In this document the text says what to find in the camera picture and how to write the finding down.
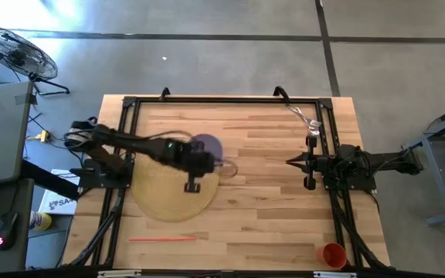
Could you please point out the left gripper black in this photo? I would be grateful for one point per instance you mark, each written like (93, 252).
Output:
(197, 160)

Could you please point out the black floor fan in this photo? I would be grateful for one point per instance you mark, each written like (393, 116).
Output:
(15, 52)

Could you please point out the pale purple bowl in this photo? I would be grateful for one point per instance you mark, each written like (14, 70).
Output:
(209, 144)

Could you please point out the thin red straw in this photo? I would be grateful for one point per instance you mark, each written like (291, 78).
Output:
(160, 239)

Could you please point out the grey-blue metal cart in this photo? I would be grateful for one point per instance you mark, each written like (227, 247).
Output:
(435, 154)

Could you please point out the round yellow woven placemat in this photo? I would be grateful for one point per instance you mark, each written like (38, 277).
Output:
(160, 201)

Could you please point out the yellow power strip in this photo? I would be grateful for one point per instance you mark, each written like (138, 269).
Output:
(43, 136)

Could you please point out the black computer mouse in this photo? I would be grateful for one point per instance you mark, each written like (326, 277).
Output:
(5, 231)

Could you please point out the black aluminium table frame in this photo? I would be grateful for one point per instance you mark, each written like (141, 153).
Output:
(226, 100)

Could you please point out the grey tape piece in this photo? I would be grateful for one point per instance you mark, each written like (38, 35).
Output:
(25, 99)

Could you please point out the black diagonal desk beam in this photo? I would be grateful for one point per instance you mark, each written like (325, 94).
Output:
(48, 179)

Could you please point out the yellow bottle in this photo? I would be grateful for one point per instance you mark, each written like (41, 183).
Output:
(41, 221)

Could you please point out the white bracket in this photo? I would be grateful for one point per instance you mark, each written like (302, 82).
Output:
(118, 273)
(334, 274)

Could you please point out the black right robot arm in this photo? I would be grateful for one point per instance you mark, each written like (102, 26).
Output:
(381, 160)

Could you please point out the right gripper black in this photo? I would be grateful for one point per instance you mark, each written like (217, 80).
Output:
(312, 162)

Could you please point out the white printed cardboard box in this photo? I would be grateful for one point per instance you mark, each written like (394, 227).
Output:
(58, 201)

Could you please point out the silver metal fork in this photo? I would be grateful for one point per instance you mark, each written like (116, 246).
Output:
(303, 119)

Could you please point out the orange plastic cup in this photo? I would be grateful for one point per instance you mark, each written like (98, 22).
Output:
(332, 255)

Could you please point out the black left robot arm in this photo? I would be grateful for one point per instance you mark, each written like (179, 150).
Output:
(130, 144)

